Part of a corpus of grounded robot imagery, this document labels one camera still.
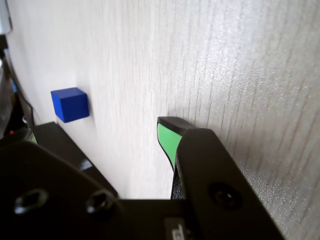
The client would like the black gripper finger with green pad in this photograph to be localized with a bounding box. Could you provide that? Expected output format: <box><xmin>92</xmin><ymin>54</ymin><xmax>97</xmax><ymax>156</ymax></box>
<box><xmin>156</xmin><ymin>116</ymin><xmax>286</xmax><ymax>240</ymax></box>
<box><xmin>0</xmin><ymin>128</ymin><xmax>137</xmax><ymax>240</ymax></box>

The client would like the blue wooden cube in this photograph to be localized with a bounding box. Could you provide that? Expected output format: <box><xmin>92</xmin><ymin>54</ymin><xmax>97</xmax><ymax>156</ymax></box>
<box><xmin>50</xmin><ymin>87</ymin><xmax>90</xmax><ymax>124</ymax></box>

